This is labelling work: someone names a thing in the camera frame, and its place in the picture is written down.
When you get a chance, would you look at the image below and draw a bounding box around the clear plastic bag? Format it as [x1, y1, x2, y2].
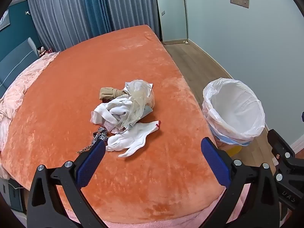
[119, 79, 156, 130]

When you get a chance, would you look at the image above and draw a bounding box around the pink quilt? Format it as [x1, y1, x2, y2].
[0, 51, 60, 171]

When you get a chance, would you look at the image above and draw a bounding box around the teal curtain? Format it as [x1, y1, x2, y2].
[81, 0, 113, 44]

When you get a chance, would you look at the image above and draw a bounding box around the grey bed base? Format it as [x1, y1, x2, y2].
[0, 178, 29, 213]

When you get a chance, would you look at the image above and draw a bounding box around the trash bin with white liner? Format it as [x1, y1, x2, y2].
[202, 77, 266, 146]

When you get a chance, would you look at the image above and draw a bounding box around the white sock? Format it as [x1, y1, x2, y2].
[106, 97, 134, 130]
[91, 103, 112, 127]

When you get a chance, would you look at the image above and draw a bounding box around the wall picture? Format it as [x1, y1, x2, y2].
[0, 9, 11, 30]

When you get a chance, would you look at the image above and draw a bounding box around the orange plush blanket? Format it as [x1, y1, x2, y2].
[0, 24, 226, 224]

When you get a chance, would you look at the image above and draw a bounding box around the tall standing mirror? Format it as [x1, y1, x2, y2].
[154, 0, 189, 45]

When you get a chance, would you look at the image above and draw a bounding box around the teal padded headboard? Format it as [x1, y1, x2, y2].
[0, 37, 40, 98]

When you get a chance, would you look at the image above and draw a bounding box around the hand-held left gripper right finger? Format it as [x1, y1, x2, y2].
[201, 137, 289, 228]

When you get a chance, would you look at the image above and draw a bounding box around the tan stocking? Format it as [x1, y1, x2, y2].
[99, 87, 130, 101]

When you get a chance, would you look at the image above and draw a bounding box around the white knit glove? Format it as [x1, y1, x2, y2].
[105, 121, 162, 158]

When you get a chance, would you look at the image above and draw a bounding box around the leopard print hair band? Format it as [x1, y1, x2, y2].
[76, 127, 110, 154]

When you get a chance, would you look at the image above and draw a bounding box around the yellow plastic item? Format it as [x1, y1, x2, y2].
[222, 145, 243, 158]

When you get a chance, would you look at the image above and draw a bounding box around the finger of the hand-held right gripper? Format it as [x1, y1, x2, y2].
[267, 129, 304, 183]

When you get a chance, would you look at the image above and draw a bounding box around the grey curtain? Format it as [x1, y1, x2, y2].
[28, 0, 88, 52]
[104, 0, 163, 41]

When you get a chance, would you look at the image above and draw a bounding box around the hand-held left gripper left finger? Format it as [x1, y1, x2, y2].
[27, 138, 106, 228]

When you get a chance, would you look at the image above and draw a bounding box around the small stuffed toy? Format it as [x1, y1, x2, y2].
[37, 46, 53, 57]

